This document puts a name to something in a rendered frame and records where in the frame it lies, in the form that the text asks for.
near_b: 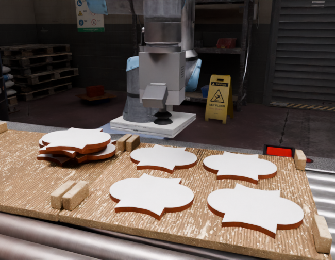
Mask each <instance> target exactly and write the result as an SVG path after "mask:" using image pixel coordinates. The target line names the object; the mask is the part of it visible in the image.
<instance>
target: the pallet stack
mask: <svg viewBox="0 0 335 260"><path fill-rule="evenodd" d="M69 46H70V45H69V44H27V45H14V46H2V47H0V51H4V53H3V54H1V59H3V62H2V65H3V66H6V67H9V68H10V69H11V71H9V72H8V73H9V74H11V75H13V77H14V78H13V79H12V80H11V81H12V82H14V85H13V86H11V87H9V89H13V90H15V91H16V93H15V94H13V95H16V99H19V98H23V99H24V100H23V101H26V102H27V101H31V100H35V99H39V98H43V97H46V96H49V95H52V94H56V93H60V92H64V91H67V90H70V89H72V85H71V83H72V82H70V77H71V76H76V75H79V74H78V68H71V66H70V60H72V56H71V54H72V53H68V52H70V47H69ZM56 47H62V52H56V50H57V48H56ZM41 49H43V51H42V52H40V51H41ZM59 55H63V60H60V57H59ZM42 61H43V62H42ZM61 62H63V63H62V67H58V63H61ZM68 70H69V71H70V73H61V72H63V71H68ZM58 79H62V81H60V82H59V81H57V80H58ZM63 85H65V86H64V89H63V90H59V91H55V92H54V89H58V88H59V86H63ZM42 92H45V94H44V95H40V96H37V97H33V95H34V94H38V93H42Z"/></svg>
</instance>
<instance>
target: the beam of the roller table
mask: <svg viewBox="0 0 335 260"><path fill-rule="evenodd" d="M0 122H6V123H7V129H12V130H18V131H28V132H38V133H52V132H57V131H68V130H69V129H70V128H62V127H53V126H45V125H35V124H27V123H18V122H9V121H0ZM108 134H109V135H110V137H111V140H119V139H120V138H122V137H123V136H124V135H121V134H112V133H108ZM140 143H150V144H160V145H171V146H177V147H188V148H198V149H208V150H218V151H228V152H239V153H249V154H259V155H263V151H259V150H251V149H242V148H233V147H224V146H219V145H210V144H201V143H192V142H183V141H174V140H165V139H157V138H147V137H140ZM305 157H306V158H309V159H312V160H313V161H314V162H313V163H306V166H305V171H312V172H319V173H328V174H335V159H331V158H321V157H313V156H305Z"/></svg>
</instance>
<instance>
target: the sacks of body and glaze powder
mask: <svg viewBox="0 0 335 260"><path fill-rule="evenodd" d="M2 67H3V69H2V70H3V76H4V80H5V85H6V92H7V98H8V104H9V106H13V105H17V104H18V103H17V99H16V95H13V94H15V93H16V91H15V90H13V89H9V87H11V86H13V85H14V82H12V81H11V80H12V79H13V78H14V77H13V75H11V74H9V73H8V72H9V71H11V69H10V68H9V67H6V66H2Z"/></svg>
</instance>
